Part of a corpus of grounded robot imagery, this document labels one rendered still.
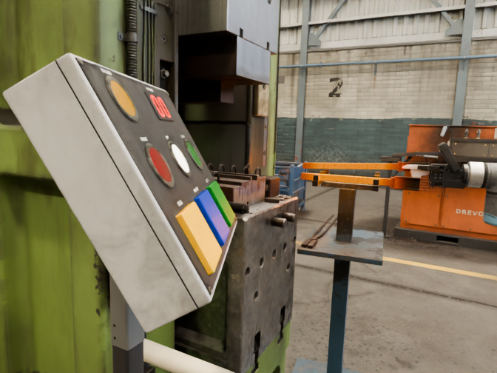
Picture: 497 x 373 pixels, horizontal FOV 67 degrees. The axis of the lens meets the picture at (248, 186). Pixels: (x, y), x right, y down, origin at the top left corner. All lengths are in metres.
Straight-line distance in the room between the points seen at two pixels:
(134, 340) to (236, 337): 0.49
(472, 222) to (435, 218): 0.34
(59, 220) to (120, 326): 0.49
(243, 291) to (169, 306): 0.62
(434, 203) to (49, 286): 3.96
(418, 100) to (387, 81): 0.75
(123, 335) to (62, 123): 0.35
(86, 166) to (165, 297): 0.15
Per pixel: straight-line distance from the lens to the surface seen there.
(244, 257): 0.98
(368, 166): 1.51
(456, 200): 4.50
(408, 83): 8.61
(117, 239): 0.40
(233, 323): 1.07
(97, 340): 0.97
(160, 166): 0.43
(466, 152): 4.31
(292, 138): 9.12
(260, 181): 1.14
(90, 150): 0.40
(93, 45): 0.85
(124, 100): 0.45
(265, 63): 1.14
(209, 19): 1.00
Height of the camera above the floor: 1.13
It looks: 9 degrees down
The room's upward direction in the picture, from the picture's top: 2 degrees clockwise
